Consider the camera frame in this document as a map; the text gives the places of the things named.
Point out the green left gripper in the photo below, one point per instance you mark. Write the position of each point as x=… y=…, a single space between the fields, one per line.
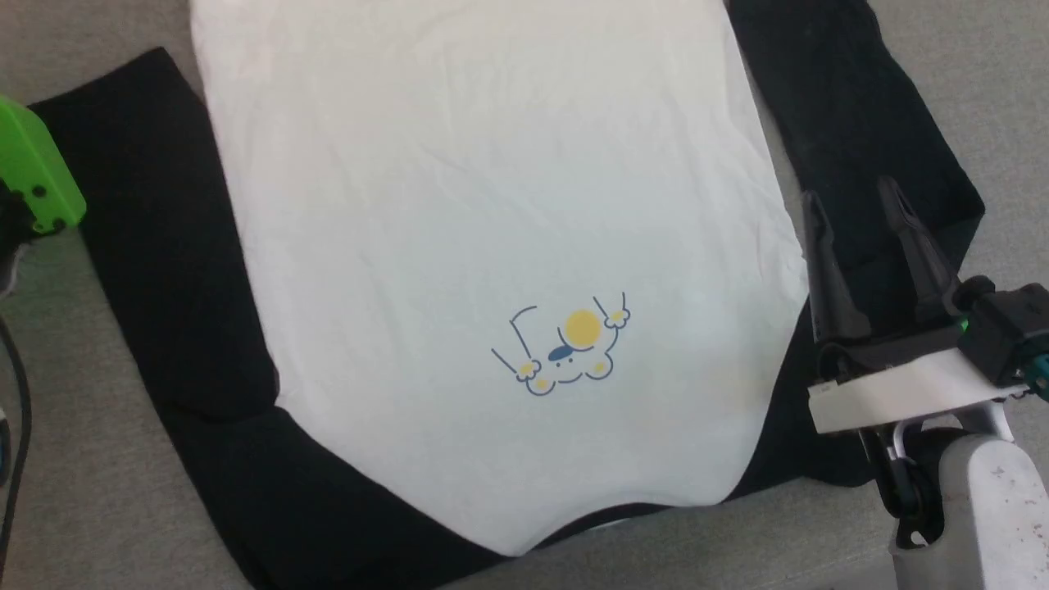
x=37 y=168

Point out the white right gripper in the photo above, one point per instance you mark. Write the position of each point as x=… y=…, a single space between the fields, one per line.
x=893 y=385

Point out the black and white shirt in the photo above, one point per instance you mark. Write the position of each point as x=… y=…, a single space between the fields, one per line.
x=492 y=205

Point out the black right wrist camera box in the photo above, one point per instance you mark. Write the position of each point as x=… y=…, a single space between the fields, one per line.
x=1012 y=324

